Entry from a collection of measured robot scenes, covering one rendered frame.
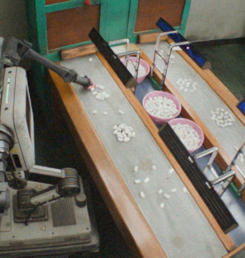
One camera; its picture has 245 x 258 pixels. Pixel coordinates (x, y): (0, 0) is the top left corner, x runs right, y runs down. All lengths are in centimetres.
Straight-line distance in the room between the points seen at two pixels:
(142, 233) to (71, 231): 49
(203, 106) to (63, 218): 124
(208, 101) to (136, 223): 113
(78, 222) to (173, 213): 58
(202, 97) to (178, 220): 102
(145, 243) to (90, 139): 72
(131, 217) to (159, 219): 15
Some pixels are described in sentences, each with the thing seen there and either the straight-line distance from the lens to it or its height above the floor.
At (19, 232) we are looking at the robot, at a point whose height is 48.
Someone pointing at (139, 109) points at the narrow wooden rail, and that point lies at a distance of 202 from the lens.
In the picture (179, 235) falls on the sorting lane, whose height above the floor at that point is 74.
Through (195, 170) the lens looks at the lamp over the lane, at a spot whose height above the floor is 109.
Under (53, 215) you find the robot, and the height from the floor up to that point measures 48.
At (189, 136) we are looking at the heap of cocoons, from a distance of 198.
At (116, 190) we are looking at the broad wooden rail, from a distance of 164.
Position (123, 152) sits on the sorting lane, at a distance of 181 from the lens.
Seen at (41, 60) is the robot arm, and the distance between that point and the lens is 191.
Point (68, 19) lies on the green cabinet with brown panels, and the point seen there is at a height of 111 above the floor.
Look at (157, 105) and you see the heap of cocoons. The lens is 211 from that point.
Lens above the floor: 219
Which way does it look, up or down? 49 degrees down
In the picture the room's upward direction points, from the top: 7 degrees clockwise
